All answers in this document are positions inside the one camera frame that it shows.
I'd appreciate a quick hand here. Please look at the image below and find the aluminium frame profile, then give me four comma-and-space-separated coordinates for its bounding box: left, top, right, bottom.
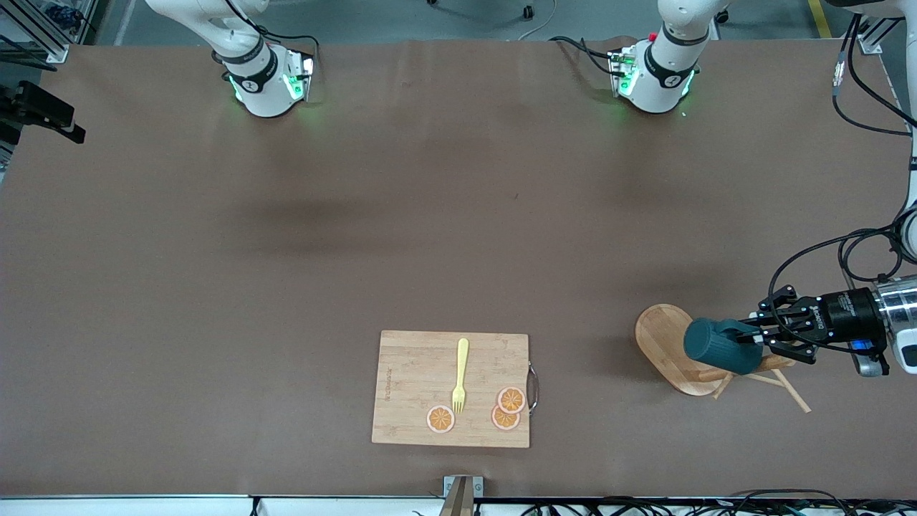
0, 0, 72, 64
853, 14, 905, 55

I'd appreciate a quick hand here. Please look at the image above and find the white floor cable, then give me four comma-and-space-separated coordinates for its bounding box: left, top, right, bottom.
516, 0, 558, 42

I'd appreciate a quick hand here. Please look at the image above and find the dark teal cup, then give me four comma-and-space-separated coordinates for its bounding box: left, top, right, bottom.
683, 317, 764, 376

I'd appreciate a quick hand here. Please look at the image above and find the black base cable bundle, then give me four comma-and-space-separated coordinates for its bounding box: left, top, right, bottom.
549, 34, 618, 77

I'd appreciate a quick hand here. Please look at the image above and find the wooden mug tree rack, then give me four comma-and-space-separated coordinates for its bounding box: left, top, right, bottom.
634, 304, 812, 414

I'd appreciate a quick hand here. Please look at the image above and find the bamboo cutting board with handle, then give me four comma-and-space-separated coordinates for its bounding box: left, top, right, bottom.
372, 330, 539, 449

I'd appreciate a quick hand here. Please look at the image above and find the yellow plastic fork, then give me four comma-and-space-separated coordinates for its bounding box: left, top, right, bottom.
451, 338, 470, 414

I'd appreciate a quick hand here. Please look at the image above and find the metal camera pole bracket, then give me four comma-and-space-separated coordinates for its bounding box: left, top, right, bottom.
438, 475, 485, 516

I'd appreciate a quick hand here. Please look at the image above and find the silver base connector block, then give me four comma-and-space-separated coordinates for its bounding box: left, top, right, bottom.
608, 47, 640, 98
283, 49, 316, 101

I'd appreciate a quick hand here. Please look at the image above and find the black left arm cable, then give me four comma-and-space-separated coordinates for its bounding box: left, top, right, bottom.
770, 13, 917, 302

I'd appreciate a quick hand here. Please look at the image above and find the black floor cable bundle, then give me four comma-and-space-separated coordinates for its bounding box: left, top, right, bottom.
519, 489, 917, 516

